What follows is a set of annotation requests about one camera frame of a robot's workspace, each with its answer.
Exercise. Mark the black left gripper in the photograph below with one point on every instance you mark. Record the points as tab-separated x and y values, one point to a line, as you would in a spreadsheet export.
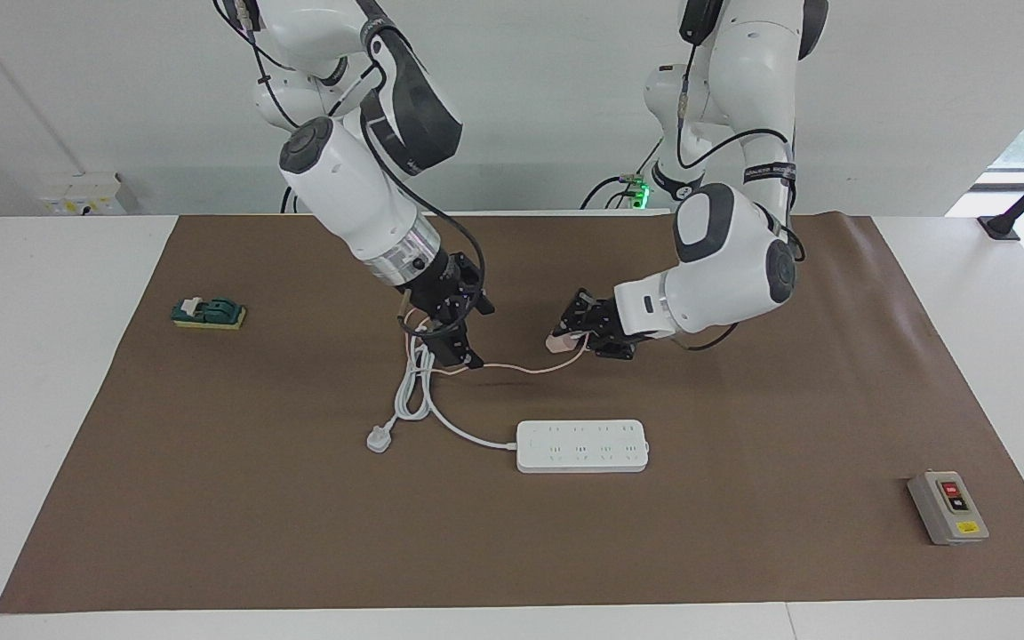
614	327

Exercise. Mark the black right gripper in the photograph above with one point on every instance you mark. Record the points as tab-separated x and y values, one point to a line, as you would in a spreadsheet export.
445	289

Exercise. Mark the pink charger block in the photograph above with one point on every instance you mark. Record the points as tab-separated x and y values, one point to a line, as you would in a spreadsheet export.
558	342

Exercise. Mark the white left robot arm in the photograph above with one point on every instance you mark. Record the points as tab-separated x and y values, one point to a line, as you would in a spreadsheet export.
725	276

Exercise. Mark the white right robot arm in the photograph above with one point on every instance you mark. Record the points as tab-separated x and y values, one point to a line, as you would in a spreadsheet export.
343	196

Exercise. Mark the white power strip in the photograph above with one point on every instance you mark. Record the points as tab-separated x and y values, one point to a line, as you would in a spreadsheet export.
583	444

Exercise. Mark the brown table mat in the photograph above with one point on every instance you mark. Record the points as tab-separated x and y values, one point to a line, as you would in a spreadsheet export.
743	444

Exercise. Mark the green knife switch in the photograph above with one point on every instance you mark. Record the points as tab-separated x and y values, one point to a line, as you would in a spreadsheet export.
214	311

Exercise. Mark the grey on-off switch box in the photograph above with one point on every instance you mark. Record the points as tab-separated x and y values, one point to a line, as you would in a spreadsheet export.
943	511

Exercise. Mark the white wall socket box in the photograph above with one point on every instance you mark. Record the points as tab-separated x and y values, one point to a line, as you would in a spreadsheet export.
85	196

